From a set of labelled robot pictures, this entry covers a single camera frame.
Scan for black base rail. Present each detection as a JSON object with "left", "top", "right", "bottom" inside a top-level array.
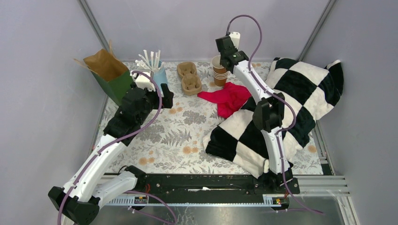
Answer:
[{"left": 116, "top": 173, "right": 301, "bottom": 204}]

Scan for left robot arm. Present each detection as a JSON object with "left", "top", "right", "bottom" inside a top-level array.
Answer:
[{"left": 48, "top": 83, "right": 174, "bottom": 225}]

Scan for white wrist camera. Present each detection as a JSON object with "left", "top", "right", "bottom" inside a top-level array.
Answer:
[
  {"left": 229, "top": 32, "right": 241, "bottom": 49},
  {"left": 130, "top": 71, "right": 156, "bottom": 92}
]

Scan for brown cardboard cup carrier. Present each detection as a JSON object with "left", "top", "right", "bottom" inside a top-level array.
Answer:
[{"left": 177, "top": 62, "right": 202, "bottom": 96}]

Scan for stack of brown paper cups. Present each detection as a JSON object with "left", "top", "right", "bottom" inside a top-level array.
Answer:
[{"left": 211, "top": 55, "right": 230, "bottom": 87}]

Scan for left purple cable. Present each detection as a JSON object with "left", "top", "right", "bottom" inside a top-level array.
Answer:
[{"left": 57, "top": 70, "right": 163, "bottom": 225}]

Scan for red cloth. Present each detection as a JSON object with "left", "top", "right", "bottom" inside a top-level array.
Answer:
[{"left": 197, "top": 82, "right": 252, "bottom": 119}]

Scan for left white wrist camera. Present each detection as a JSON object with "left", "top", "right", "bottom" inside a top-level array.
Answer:
[{"left": 130, "top": 71, "right": 156, "bottom": 92}]

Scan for floral table mat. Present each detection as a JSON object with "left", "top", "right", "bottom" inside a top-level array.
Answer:
[{"left": 93, "top": 61, "right": 324, "bottom": 175}]

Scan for black white checkered blanket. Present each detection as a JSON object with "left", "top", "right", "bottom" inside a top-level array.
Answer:
[{"left": 203, "top": 58, "right": 344, "bottom": 178}]

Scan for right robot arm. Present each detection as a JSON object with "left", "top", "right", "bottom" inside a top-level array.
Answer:
[{"left": 215, "top": 36, "right": 289, "bottom": 193}]

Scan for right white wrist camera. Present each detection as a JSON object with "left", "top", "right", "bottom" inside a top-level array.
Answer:
[{"left": 229, "top": 32, "right": 241, "bottom": 49}]

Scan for light blue straw cup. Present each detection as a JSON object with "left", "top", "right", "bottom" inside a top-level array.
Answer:
[{"left": 153, "top": 61, "right": 168, "bottom": 92}]

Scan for green brown paper bag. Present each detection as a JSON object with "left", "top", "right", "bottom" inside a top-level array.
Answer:
[{"left": 74, "top": 40, "right": 133, "bottom": 106}]

